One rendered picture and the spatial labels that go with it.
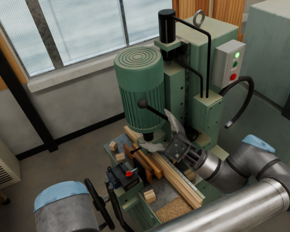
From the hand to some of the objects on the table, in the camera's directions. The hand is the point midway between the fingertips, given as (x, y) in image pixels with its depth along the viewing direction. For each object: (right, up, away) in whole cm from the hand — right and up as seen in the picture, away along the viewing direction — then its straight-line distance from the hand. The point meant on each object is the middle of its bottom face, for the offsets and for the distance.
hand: (150, 125), depth 77 cm
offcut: (-15, -21, +43) cm, 50 cm away
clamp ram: (-7, -27, +34) cm, 44 cm away
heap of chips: (+11, -39, +20) cm, 45 cm away
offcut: (0, -35, +25) cm, 43 cm away
